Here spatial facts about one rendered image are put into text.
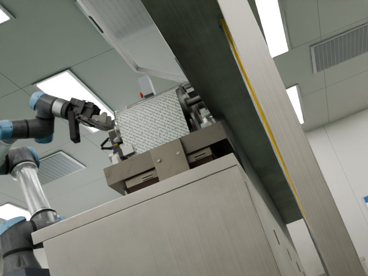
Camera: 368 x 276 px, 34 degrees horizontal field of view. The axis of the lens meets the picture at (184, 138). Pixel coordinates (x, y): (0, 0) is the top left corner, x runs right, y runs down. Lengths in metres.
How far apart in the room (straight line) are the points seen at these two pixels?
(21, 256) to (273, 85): 1.40
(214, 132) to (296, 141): 0.67
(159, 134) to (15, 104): 3.06
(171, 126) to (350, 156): 5.79
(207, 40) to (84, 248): 0.70
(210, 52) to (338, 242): 0.75
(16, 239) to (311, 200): 1.46
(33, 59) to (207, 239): 3.07
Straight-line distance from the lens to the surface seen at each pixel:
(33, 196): 2.56
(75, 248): 1.84
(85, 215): 1.84
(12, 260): 2.37
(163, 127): 2.11
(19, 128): 2.35
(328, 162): 7.75
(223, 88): 1.92
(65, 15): 4.21
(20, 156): 2.70
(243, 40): 1.30
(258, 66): 1.27
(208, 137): 1.85
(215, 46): 1.68
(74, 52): 4.59
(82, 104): 2.27
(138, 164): 1.88
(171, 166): 1.83
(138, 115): 2.16
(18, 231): 2.40
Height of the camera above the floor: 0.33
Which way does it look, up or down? 22 degrees up
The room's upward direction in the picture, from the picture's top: 19 degrees counter-clockwise
